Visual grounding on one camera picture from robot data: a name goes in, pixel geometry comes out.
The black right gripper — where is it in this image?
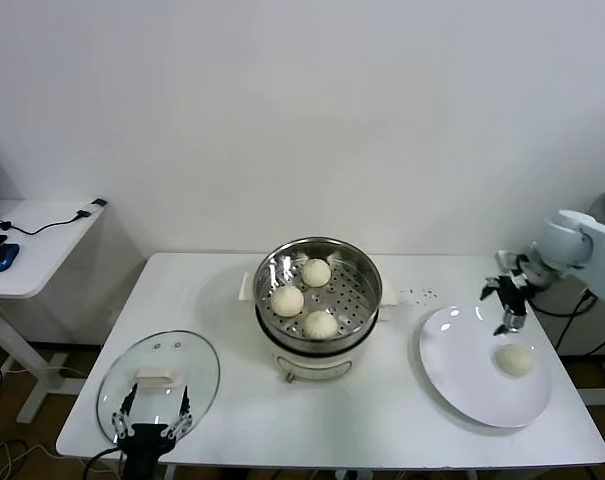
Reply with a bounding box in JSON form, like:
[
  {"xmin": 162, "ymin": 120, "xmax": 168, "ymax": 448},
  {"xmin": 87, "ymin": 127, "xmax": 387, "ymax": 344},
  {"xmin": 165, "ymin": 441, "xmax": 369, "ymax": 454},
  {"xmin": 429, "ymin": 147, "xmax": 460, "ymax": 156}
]
[{"xmin": 479, "ymin": 272, "xmax": 530, "ymax": 337}]

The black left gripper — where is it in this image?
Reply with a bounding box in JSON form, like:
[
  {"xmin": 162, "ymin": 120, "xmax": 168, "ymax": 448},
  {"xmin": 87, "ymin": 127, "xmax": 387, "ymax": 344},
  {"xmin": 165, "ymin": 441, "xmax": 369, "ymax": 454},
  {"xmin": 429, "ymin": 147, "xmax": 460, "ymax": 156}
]
[{"xmin": 110, "ymin": 384, "xmax": 193, "ymax": 480}]

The white steamed baozi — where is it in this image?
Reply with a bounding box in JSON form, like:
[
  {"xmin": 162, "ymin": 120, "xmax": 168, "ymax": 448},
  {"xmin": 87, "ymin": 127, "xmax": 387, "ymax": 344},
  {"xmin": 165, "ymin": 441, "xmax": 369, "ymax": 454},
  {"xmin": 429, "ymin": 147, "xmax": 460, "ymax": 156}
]
[
  {"xmin": 303, "ymin": 310, "xmax": 339, "ymax": 340},
  {"xmin": 301, "ymin": 258, "xmax": 332, "ymax": 289},
  {"xmin": 271, "ymin": 285, "xmax": 305, "ymax": 318},
  {"xmin": 494, "ymin": 343, "xmax": 535, "ymax": 377}
]

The steel steamer basket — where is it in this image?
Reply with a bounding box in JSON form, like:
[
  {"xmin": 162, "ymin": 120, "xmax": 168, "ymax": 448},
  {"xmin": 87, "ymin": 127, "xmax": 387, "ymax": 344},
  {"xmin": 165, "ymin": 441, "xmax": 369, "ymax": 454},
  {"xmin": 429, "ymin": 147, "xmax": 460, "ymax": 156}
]
[{"xmin": 237, "ymin": 236, "xmax": 401, "ymax": 354}]

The glass pot lid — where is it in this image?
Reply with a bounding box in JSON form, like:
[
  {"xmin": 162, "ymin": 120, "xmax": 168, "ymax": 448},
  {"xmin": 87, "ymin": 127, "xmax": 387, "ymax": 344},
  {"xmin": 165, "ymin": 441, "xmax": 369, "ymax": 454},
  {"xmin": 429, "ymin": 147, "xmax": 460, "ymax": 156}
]
[{"xmin": 95, "ymin": 329, "xmax": 221, "ymax": 446}]

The white oval plate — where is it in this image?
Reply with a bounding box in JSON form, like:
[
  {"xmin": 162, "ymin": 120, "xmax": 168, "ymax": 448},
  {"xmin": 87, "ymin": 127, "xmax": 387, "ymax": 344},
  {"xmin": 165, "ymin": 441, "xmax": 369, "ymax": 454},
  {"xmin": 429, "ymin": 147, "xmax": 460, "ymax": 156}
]
[{"xmin": 418, "ymin": 305, "xmax": 553, "ymax": 429}]

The white electric cooker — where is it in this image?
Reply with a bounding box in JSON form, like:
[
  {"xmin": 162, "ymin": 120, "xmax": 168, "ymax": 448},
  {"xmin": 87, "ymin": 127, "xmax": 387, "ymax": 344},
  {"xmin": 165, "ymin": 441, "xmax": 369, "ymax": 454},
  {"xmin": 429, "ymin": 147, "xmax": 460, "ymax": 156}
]
[{"xmin": 255, "ymin": 299, "xmax": 394, "ymax": 385}]

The white side table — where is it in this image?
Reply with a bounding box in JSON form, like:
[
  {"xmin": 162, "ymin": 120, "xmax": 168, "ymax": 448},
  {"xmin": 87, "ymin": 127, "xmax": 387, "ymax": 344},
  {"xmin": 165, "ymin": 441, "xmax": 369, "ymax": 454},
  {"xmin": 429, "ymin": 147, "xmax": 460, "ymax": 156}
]
[{"xmin": 0, "ymin": 199, "xmax": 108, "ymax": 426}]

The blue computer mouse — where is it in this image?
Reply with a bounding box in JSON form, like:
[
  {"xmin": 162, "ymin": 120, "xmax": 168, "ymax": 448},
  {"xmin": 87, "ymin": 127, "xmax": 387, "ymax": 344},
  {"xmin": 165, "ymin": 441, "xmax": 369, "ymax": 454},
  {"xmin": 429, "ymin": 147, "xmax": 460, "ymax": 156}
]
[{"xmin": 0, "ymin": 243, "xmax": 20, "ymax": 274}]

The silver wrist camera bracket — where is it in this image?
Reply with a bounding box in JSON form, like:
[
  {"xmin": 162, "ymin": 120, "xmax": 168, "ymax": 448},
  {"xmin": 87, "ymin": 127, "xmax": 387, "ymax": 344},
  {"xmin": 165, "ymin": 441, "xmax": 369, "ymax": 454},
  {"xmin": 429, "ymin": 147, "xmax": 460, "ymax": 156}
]
[{"xmin": 495, "ymin": 249, "xmax": 521, "ymax": 274}]

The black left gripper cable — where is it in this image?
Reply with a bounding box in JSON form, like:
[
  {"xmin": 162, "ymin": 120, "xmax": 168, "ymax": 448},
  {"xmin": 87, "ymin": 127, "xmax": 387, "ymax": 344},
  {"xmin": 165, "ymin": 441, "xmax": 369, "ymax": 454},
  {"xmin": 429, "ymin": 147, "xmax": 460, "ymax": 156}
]
[{"xmin": 84, "ymin": 446, "xmax": 126, "ymax": 480}]

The black cable with adapter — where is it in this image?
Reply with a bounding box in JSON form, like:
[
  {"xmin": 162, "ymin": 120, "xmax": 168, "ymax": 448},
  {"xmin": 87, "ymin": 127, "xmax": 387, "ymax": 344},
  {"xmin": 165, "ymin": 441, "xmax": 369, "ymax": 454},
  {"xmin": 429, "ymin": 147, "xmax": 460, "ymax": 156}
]
[{"xmin": 0, "ymin": 198, "xmax": 107, "ymax": 236}]

